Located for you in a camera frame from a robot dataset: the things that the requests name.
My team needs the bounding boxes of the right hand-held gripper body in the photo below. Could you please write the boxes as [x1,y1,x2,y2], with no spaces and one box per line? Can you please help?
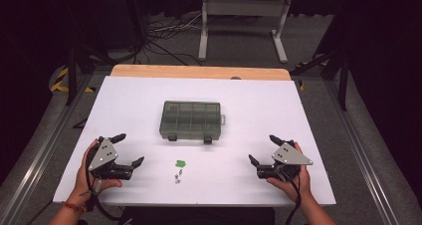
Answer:
[256,138,315,181]

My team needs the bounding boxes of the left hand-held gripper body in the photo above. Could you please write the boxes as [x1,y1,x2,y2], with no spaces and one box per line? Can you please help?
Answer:
[87,135,134,181]

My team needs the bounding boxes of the grey translucent compartment box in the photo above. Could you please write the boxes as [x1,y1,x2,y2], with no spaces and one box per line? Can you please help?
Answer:
[158,100,227,144]

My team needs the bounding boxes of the person's right hand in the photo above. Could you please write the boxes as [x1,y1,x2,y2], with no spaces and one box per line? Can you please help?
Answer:
[266,141,313,204]

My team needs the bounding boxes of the person's left hand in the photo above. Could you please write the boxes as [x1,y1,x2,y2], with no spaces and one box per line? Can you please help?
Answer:
[66,138,123,209]

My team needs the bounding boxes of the white board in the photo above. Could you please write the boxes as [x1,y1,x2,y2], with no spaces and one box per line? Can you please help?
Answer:
[53,75,336,208]

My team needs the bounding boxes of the person's black clothing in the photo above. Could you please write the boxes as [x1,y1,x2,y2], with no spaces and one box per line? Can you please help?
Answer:
[118,206,277,225]

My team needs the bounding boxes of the yellow black striped tape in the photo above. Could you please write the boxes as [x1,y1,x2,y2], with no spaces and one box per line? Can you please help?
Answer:
[49,67,97,94]

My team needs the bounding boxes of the black metal stand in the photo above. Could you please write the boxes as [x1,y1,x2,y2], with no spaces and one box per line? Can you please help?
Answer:
[290,5,352,113]

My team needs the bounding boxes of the wooden table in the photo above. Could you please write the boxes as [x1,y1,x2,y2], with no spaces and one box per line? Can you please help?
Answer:
[109,64,293,82]

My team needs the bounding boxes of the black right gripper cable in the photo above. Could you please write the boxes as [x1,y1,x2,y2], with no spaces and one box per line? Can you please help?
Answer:
[278,169,303,225]

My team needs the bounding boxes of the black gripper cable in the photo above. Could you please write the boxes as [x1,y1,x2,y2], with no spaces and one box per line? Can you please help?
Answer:
[85,144,124,223]
[278,169,303,225]

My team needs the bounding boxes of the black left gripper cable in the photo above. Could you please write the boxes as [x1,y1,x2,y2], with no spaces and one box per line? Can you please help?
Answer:
[85,144,124,223]

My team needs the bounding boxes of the red bracelet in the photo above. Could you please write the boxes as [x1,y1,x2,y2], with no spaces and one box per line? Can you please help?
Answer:
[62,200,88,214]

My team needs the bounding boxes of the aluminium floor rail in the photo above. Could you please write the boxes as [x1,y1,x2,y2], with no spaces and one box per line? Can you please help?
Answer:
[322,80,399,225]
[0,74,96,225]

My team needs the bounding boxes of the bundle of floor cables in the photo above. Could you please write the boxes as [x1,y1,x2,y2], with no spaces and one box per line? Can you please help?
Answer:
[133,12,205,67]

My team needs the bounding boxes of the grey metal stand frame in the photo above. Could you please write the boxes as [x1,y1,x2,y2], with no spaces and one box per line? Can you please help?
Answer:
[197,0,294,64]

